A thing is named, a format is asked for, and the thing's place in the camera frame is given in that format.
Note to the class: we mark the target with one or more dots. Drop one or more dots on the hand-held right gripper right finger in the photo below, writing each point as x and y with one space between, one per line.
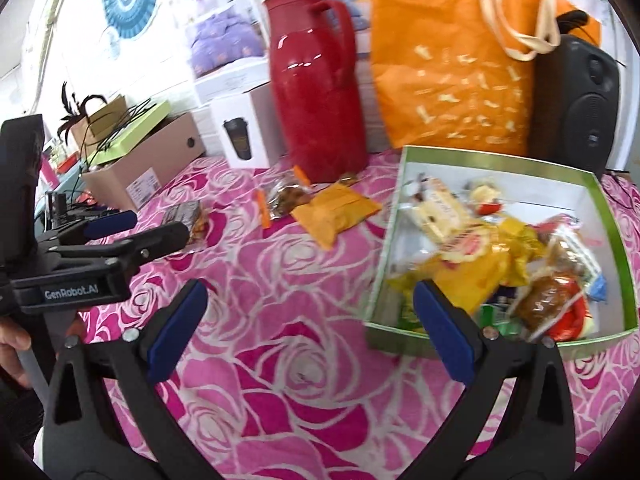
442 330

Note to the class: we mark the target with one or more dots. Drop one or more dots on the small clear snack packet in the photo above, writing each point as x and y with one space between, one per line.
542 300

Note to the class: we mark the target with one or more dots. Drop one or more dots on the purple bedding wall poster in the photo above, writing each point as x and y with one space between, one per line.
225 40

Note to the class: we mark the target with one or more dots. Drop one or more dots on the white carton with cup picture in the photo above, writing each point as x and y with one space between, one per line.
250 130

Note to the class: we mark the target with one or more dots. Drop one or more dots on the green cardboard box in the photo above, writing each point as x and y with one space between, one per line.
595 200

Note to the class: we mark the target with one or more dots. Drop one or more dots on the pink-edged clear snack packet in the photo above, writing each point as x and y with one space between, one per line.
570 255

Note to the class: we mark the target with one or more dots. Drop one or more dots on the yellow barcode snack packet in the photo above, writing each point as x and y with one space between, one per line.
335 210

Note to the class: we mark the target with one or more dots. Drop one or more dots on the red flat box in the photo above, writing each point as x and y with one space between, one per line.
65 162

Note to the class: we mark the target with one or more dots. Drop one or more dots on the brown snack packet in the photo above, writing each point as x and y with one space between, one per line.
182 215

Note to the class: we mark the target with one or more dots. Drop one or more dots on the red and white snack packet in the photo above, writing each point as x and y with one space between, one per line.
575 325

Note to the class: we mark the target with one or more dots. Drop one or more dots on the person's left hand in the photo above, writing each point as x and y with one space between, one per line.
12 355

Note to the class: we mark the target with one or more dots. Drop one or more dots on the clear biscuit packet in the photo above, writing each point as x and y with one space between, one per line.
440 210

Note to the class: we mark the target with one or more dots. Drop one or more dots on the brown cardboard shoe box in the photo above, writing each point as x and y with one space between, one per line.
150 165

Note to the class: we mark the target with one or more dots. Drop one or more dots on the yellow red-label snack packet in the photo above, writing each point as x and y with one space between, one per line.
465 270

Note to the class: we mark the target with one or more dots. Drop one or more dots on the green and blue snack packet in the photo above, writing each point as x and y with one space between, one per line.
500 322

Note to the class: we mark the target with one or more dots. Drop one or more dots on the red thermos jug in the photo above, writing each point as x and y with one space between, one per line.
315 95

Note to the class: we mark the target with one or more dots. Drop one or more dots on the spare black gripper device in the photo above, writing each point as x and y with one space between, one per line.
60 202

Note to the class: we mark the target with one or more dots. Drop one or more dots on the orange-edged clear snack packet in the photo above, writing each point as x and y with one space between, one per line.
287 197

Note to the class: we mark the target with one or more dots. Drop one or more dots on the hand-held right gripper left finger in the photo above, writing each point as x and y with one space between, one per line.
175 330

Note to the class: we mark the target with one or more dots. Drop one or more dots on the orange tote bag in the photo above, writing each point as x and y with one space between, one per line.
440 60

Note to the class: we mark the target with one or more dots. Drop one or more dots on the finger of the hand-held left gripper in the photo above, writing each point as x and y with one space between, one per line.
150 242
110 224

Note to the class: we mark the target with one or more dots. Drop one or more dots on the black feather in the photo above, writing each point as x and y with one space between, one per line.
72 110

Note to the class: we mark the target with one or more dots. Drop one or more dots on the pink rose printed blanket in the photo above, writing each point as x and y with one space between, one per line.
280 340

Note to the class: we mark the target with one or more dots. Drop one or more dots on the red candy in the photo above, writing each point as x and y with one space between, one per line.
487 207

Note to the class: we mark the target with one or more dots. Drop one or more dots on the small pale snack packet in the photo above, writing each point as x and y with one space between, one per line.
482 191

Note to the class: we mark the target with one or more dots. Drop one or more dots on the green box lid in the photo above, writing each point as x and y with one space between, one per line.
130 135

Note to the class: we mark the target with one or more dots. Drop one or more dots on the black speaker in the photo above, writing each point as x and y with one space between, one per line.
580 110

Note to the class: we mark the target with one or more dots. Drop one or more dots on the brown paper bag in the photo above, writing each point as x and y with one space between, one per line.
107 112

